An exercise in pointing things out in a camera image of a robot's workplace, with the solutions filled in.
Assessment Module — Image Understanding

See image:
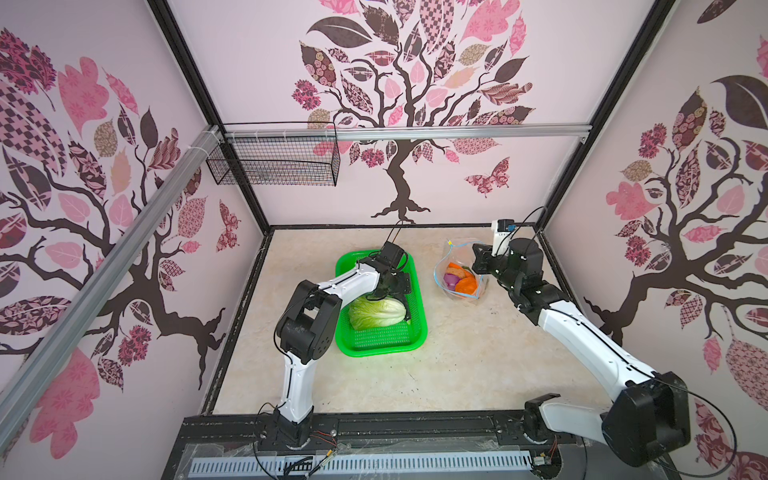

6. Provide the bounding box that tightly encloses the black wire wall basket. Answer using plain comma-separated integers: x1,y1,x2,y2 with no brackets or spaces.
206,120,341,187

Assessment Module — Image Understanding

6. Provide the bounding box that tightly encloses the orange small pumpkin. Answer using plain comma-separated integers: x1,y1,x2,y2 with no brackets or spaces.
454,276,478,295

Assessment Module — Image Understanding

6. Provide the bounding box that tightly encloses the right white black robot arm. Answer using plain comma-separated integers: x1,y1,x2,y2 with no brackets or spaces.
472,238,691,467

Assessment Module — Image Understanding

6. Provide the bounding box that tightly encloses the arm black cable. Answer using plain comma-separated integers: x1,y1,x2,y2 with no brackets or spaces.
506,206,738,478
383,219,410,271

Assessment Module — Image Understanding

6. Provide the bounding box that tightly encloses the aluminium rail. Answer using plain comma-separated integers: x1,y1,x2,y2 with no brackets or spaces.
225,123,592,141
1,125,222,448

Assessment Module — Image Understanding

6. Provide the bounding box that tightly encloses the green plastic basket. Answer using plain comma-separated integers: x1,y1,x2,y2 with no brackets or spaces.
335,256,428,358

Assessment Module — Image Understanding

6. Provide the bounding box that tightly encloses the white slotted cable duct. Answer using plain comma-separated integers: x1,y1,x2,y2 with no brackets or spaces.
187,451,533,479

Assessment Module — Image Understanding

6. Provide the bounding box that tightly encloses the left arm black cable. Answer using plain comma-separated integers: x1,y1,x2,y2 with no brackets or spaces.
383,219,410,271

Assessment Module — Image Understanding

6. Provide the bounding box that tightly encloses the clear zip top bag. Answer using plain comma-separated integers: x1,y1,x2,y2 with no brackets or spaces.
433,238,488,301

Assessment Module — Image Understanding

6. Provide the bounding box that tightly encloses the napa cabbage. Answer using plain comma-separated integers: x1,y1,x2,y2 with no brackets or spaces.
348,297,407,331

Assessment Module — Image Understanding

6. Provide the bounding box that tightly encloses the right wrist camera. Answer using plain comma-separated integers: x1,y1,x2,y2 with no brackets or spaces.
492,219,517,256

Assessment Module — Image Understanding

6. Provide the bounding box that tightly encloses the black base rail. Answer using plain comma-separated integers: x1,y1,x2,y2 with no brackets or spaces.
161,410,677,479

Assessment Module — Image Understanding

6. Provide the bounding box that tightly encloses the aluminium rail back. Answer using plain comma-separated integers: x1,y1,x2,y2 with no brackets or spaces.
225,123,592,141

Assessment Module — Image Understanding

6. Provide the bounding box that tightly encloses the aluminium rail left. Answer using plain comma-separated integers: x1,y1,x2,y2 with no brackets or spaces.
1,125,222,448

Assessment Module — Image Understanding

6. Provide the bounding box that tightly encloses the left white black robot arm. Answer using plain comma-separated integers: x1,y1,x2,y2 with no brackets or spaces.
273,241,411,448

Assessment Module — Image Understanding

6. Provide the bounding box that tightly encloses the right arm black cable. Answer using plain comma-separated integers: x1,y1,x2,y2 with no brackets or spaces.
506,206,738,478

